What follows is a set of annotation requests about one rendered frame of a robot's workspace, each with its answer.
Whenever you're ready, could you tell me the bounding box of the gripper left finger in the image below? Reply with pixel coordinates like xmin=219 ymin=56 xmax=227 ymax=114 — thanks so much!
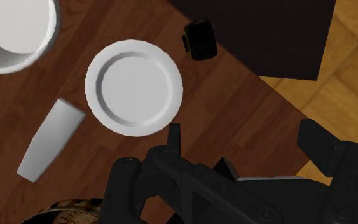
xmin=98 ymin=122 xmax=286 ymax=224

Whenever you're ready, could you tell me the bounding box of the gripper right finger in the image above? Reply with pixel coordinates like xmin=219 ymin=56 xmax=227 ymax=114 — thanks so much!
xmin=296 ymin=118 xmax=358 ymax=224

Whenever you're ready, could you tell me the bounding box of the brown patterned bowl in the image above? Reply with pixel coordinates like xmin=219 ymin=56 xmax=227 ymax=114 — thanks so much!
xmin=20 ymin=197 xmax=104 ymax=224

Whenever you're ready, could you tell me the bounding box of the white round plate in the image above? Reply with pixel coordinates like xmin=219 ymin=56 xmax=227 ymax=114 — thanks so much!
xmin=85 ymin=39 xmax=184 ymax=137

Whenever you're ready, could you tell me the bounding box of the small black rounded object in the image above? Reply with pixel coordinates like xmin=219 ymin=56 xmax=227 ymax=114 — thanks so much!
xmin=181 ymin=18 xmax=219 ymax=62

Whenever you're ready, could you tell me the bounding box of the white deep bowl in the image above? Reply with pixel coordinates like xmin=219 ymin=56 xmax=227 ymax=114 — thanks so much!
xmin=0 ymin=0 xmax=60 ymax=76

